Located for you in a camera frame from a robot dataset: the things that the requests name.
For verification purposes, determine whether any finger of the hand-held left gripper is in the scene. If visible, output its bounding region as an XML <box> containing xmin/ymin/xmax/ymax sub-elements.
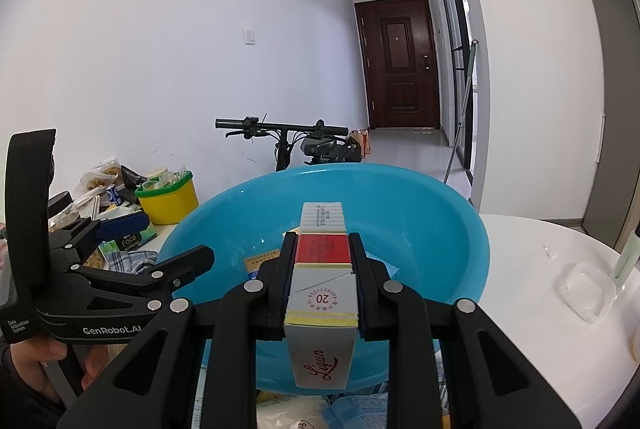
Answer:
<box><xmin>75</xmin><ymin>244</ymin><xmax>216</xmax><ymax>311</ymax></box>
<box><xmin>49</xmin><ymin>211</ymin><xmax>151</xmax><ymax>271</ymax></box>

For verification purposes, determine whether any black bicycle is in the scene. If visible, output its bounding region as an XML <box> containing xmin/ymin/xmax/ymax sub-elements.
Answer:
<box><xmin>214</xmin><ymin>116</ymin><xmax>364</xmax><ymax>173</ymax></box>

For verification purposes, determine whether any clear plastic container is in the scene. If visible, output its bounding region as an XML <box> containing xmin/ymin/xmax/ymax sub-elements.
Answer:
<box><xmin>558</xmin><ymin>261</ymin><xmax>619</xmax><ymax>323</ymax></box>

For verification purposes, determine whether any grey refrigerator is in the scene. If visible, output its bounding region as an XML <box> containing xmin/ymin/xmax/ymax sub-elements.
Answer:
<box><xmin>585</xmin><ymin>0</ymin><xmax>640</xmax><ymax>251</ymax></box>

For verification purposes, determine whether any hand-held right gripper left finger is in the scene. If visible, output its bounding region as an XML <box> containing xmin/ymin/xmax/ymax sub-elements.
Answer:
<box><xmin>55</xmin><ymin>231</ymin><xmax>299</xmax><ymax>429</ymax></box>

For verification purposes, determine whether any white plastic packet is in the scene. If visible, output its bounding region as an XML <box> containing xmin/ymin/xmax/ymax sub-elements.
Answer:
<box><xmin>256</xmin><ymin>395</ymin><xmax>332</xmax><ymax>429</ymax></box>

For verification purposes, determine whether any blue plaid shirt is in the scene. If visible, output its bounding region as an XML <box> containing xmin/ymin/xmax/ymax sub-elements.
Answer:
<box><xmin>101</xmin><ymin>249</ymin><xmax>159</xmax><ymax>276</ymax></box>

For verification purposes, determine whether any black framed glass door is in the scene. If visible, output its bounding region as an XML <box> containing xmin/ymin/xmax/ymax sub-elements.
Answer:
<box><xmin>437</xmin><ymin>0</ymin><xmax>476</xmax><ymax>176</ymax></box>

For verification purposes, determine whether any black snack bag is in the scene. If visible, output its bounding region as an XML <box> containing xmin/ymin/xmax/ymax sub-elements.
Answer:
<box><xmin>119</xmin><ymin>164</ymin><xmax>149</xmax><ymax>205</ymax></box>

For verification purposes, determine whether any orange bag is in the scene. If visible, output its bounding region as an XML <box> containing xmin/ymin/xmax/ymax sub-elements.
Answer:
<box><xmin>349</xmin><ymin>128</ymin><xmax>374</xmax><ymax>160</ymax></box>

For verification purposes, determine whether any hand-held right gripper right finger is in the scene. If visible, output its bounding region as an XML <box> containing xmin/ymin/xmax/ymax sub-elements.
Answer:
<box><xmin>348</xmin><ymin>232</ymin><xmax>584</xmax><ymax>429</ymax></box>

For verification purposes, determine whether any light blue tissue packet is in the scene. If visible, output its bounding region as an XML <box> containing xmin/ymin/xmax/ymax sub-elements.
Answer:
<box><xmin>324</xmin><ymin>392</ymin><xmax>392</xmax><ymax>429</ymax></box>

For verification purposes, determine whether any metal drying rack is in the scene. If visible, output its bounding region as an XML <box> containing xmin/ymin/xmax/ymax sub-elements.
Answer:
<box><xmin>442</xmin><ymin>39</ymin><xmax>481</xmax><ymax>184</ymax></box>

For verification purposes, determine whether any dark brown door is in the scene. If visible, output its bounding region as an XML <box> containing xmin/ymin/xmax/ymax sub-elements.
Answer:
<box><xmin>353</xmin><ymin>0</ymin><xmax>442</xmax><ymax>131</ymax></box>

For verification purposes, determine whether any yellow container with green rim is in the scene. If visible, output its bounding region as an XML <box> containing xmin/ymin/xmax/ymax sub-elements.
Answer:
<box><xmin>134</xmin><ymin>169</ymin><xmax>200</xmax><ymax>226</ymax></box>

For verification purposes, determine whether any clear snack bag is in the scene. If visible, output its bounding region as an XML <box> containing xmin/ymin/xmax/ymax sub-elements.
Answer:
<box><xmin>77</xmin><ymin>158</ymin><xmax>124</xmax><ymax>200</ymax></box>

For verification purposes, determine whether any silver red carton box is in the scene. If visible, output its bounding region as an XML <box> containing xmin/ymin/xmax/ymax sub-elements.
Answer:
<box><xmin>283</xmin><ymin>201</ymin><xmax>361</xmax><ymax>391</ymax></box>

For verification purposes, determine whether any person's left hand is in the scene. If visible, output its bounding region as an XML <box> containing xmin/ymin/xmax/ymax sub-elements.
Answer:
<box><xmin>7</xmin><ymin>336</ymin><xmax>128</xmax><ymax>406</ymax></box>

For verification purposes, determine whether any blue plastic basin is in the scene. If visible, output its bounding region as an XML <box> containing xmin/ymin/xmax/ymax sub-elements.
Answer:
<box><xmin>155</xmin><ymin>162</ymin><xmax>491</xmax><ymax>398</ymax></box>

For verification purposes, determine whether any green tissue pack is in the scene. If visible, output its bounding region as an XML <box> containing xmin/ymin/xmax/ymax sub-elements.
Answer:
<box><xmin>99</xmin><ymin>228</ymin><xmax>159</xmax><ymax>256</ymax></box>

